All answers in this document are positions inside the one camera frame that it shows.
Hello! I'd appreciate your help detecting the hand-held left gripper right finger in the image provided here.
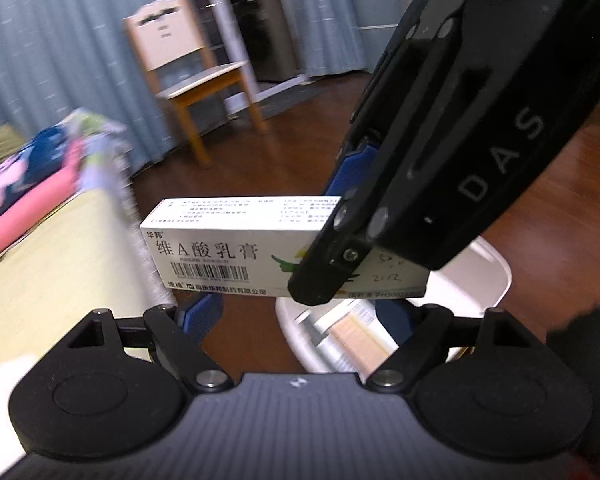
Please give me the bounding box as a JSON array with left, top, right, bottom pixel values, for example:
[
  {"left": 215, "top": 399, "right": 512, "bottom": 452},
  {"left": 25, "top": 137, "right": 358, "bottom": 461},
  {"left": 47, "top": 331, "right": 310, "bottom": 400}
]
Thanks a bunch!
[{"left": 367, "top": 297, "right": 548, "bottom": 393}]

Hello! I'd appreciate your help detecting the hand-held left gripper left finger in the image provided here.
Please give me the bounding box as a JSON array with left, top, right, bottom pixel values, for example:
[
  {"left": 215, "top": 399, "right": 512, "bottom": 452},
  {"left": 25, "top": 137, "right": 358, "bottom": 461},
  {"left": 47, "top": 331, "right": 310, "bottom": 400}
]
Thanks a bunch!
[{"left": 65, "top": 292, "right": 233, "bottom": 393}]

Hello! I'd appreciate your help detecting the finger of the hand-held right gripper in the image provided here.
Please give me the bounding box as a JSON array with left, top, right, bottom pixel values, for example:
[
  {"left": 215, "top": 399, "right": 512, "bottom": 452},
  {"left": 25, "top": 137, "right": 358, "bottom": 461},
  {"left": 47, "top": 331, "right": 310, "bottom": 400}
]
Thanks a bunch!
[
  {"left": 320, "top": 0, "right": 437, "bottom": 202},
  {"left": 286, "top": 16, "right": 463, "bottom": 307}
]

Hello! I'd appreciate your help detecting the tan medicine box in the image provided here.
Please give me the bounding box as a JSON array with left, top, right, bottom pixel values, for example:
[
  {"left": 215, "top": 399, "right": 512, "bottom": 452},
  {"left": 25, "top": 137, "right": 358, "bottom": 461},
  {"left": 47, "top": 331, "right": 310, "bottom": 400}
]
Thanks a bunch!
[{"left": 325, "top": 310, "right": 401, "bottom": 376}]

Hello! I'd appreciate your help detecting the white parrot print medicine box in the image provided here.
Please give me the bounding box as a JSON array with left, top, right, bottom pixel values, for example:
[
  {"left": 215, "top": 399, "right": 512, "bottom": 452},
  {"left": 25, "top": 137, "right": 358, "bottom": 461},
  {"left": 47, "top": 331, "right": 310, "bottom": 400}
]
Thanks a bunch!
[{"left": 140, "top": 195, "right": 428, "bottom": 301}]

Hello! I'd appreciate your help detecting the white plastic bin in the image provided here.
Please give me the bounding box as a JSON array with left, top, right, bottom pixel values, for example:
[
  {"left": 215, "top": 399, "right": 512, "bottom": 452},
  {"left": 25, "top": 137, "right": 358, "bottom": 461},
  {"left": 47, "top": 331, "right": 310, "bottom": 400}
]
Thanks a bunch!
[{"left": 275, "top": 237, "right": 513, "bottom": 376}]

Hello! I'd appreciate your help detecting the white plastic tray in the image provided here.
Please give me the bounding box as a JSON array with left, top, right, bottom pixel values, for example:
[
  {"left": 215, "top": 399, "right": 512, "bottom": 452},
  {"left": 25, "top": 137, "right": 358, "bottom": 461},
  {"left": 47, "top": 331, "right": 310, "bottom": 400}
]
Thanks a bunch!
[{"left": 0, "top": 355, "right": 46, "bottom": 463}]

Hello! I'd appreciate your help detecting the dark grey appliance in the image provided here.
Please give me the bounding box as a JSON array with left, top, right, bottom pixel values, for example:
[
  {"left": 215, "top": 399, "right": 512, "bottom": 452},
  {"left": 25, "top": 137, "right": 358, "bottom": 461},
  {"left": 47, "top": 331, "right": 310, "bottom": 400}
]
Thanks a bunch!
[{"left": 240, "top": 0, "right": 301, "bottom": 83}]

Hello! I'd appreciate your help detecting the wooden chair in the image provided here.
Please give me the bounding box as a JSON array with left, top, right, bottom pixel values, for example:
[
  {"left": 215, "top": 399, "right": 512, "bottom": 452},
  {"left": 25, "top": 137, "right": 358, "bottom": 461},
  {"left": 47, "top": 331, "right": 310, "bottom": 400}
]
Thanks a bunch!
[{"left": 122, "top": 0, "right": 268, "bottom": 163}]

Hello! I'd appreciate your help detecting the plaid blanket with lace fringe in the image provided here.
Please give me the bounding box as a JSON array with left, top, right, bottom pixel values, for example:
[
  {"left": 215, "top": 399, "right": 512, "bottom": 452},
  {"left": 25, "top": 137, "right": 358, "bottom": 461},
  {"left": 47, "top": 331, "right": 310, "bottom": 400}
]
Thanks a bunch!
[{"left": 55, "top": 107, "right": 181, "bottom": 311}]

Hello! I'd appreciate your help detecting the white metal pole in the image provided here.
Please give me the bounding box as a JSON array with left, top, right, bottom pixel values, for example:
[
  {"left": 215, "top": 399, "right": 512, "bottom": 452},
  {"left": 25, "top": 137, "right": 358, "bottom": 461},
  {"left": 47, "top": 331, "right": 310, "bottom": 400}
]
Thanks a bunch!
[{"left": 195, "top": 0, "right": 267, "bottom": 136}]

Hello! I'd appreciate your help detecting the pink ribbed towel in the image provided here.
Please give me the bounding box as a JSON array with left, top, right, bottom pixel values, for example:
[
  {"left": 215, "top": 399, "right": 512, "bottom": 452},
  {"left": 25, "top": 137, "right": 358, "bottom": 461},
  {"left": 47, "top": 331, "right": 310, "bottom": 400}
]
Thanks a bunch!
[{"left": 0, "top": 160, "right": 86, "bottom": 271}]

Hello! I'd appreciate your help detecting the navy towel with pink print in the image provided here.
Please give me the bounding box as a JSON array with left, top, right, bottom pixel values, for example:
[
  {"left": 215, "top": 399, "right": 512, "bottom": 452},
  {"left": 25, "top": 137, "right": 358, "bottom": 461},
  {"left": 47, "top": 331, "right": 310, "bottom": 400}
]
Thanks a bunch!
[{"left": 0, "top": 125, "right": 88, "bottom": 231}]

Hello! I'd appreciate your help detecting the blue-grey curtain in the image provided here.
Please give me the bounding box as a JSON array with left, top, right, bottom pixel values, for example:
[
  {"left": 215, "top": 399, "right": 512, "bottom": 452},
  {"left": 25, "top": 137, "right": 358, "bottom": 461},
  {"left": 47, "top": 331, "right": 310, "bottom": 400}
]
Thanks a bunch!
[{"left": 0, "top": 0, "right": 396, "bottom": 176}]

